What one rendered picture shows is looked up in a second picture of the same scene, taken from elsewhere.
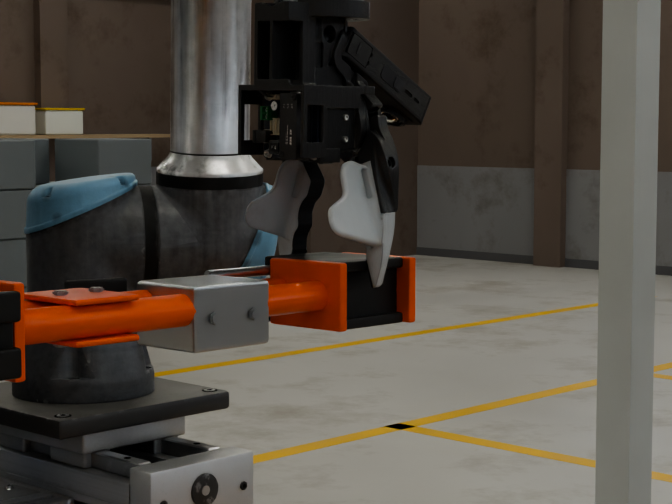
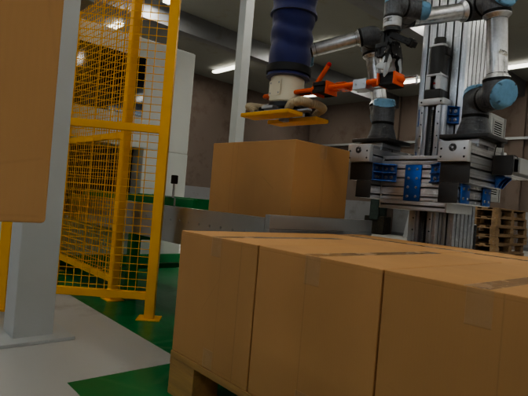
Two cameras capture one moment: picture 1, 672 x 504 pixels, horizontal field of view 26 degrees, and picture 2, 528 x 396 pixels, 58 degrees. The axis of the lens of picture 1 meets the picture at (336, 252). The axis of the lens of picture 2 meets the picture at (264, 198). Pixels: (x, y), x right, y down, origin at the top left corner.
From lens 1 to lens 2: 2.19 m
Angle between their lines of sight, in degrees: 93
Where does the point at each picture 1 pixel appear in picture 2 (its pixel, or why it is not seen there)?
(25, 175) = not seen: outside the picture
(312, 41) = (383, 36)
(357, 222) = (380, 65)
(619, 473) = not seen: outside the picture
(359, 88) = (386, 42)
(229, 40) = (490, 45)
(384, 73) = (398, 38)
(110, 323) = (339, 86)
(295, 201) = (396, 67)
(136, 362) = (471, 126)
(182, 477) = (446, 143)
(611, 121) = not seen: outside the picture
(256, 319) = (363, 84)
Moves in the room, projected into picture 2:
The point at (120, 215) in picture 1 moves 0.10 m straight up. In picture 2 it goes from (471, 93) to (474, 71)
